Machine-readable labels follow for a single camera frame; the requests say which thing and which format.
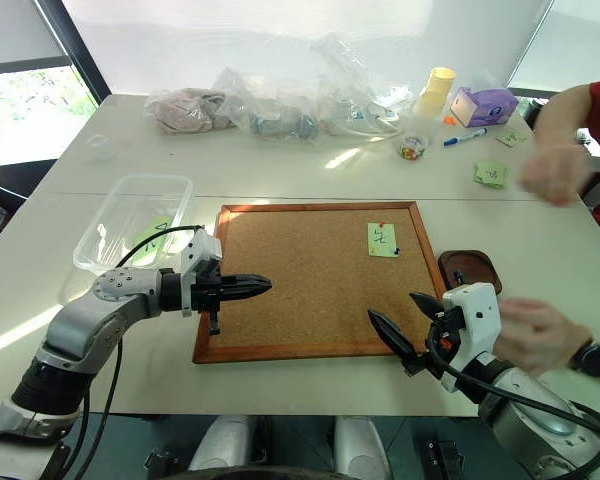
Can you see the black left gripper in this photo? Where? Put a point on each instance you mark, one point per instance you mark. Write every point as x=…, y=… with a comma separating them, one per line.
x=207, y=295

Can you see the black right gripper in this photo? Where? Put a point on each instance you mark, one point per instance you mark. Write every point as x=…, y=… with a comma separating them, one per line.
x=445, y=335

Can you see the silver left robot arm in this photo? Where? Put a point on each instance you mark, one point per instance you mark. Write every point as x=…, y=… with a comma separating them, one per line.
x=80, y=320

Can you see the person's right forearm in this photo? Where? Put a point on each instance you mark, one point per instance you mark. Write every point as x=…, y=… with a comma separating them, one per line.
x=562, y=117

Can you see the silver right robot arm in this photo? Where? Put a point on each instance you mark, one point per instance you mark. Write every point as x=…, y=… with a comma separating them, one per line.
x=525, y=430

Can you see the wood-framed cork board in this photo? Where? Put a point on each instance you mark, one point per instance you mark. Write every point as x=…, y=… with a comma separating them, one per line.
x=315, y=280

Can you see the crumpled green sticky note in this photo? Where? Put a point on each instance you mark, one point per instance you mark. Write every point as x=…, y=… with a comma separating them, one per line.
x=491, y=174

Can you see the cup of coloured pins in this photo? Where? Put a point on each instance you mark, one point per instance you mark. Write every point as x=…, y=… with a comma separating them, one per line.
x=413, y=147

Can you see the flat green sticky note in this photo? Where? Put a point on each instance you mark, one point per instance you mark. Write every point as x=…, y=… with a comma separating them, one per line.
x=511, y=137

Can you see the person's left hand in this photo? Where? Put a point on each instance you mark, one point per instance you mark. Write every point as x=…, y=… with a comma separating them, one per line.
x=535, y=335

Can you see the person's right hand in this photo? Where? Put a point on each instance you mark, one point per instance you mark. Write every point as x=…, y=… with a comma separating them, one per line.
x=555, y=172

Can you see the dark brown wooden tray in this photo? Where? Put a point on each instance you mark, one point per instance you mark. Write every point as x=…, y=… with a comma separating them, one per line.
x=472, y=267

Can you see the white rounded robot leg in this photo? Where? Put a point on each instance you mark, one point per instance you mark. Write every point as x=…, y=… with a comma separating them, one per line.
x=222, y=442
x=362, y=445

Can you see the clear plastic container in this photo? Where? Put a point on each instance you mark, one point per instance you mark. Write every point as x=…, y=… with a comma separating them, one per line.
x=130, y=200

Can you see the plastic bag with grey items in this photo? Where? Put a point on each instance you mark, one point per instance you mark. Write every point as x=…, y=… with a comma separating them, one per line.
x=275, y=117

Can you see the plastic bag with pink cloth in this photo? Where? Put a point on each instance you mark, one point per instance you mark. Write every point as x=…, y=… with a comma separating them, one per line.
x=185, y=112

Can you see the black wristwatch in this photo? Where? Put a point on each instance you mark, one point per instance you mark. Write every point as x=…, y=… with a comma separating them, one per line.
x=595, y=357

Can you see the blue whiteboard marker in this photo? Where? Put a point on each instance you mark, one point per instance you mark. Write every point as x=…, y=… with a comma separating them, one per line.
x=462, y=137

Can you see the small clear plastic cup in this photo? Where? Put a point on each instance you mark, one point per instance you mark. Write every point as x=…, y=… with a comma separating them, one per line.
x=100, y=147

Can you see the purple tissue box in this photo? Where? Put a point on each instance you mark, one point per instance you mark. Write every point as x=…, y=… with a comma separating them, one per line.
x=485, y=107

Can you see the stack of yellow cups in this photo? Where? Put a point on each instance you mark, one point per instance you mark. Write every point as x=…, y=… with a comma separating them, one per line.
x=435, y=92

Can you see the large clear plastic bag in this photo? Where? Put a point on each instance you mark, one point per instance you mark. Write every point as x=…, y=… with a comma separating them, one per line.
x=360, y=85

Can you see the dark chair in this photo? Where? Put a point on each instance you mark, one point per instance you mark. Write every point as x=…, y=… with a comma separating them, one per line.
x=0, y=200

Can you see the black window pillar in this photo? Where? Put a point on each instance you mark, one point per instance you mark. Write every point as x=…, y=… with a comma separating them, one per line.
x=87, y=52

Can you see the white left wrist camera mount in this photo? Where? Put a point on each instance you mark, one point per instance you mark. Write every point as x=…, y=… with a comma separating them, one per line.
x=200, y=247

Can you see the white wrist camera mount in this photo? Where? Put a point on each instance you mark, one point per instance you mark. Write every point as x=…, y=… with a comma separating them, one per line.
x=200, y=247
x=472, y=310

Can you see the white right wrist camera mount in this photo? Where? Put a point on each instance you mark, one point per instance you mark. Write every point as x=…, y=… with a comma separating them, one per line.
x=472, y=310

